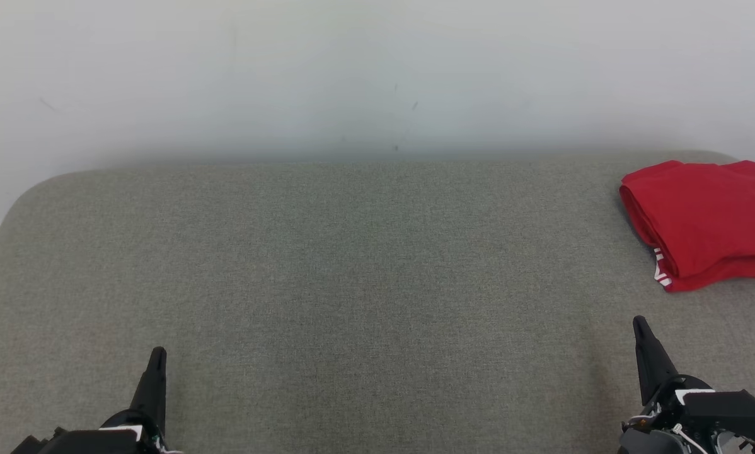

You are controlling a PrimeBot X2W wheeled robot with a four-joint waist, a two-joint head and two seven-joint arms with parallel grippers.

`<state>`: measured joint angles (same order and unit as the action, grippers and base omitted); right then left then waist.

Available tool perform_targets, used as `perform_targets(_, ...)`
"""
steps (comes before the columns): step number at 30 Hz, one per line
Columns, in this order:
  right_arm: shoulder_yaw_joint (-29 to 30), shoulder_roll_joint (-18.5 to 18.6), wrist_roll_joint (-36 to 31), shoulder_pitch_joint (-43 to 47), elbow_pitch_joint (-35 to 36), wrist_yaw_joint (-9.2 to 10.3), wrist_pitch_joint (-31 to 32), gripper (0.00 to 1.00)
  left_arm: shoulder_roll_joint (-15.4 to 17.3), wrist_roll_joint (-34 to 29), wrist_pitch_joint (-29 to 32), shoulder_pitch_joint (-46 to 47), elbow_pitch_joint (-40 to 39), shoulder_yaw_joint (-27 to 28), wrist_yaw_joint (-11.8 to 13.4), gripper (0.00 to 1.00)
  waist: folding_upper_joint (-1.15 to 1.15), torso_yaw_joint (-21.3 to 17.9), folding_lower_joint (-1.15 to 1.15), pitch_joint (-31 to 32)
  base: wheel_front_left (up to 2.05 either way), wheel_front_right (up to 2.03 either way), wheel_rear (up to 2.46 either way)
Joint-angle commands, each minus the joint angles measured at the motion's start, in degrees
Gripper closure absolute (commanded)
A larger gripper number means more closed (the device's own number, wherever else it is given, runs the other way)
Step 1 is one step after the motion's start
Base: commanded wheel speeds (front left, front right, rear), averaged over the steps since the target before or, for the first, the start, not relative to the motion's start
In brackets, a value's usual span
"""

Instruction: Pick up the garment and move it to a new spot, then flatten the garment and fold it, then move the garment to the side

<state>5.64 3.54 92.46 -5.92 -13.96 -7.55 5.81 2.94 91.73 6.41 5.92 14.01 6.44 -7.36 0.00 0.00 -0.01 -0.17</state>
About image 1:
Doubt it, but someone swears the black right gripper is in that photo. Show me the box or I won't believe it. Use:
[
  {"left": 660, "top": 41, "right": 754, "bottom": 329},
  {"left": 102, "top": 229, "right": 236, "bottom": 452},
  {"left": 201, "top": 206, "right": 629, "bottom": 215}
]
[{"left": 618, "top": 315, "right": 710, "bottom": 454}]

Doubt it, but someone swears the red Bulls 23 jersey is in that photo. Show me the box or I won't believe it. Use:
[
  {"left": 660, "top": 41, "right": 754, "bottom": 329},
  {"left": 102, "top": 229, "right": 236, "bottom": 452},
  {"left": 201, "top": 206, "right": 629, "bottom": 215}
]
[{"left": 618, "top": 160, "right": 755, "bottom": 279}]

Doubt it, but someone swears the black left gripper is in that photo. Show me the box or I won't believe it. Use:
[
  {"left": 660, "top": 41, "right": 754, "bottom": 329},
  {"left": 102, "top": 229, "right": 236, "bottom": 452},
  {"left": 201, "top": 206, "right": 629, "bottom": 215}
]
[{"left": 100, "top": 346, "right": 184, "bottom": 454}]

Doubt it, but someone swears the grey fabric sofa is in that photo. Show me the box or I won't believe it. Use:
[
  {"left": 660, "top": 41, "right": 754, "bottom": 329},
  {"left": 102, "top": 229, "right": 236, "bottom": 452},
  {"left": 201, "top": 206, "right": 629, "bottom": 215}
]
[{"left": 0, "top": 150, "right": 755, "bottom": 454}]

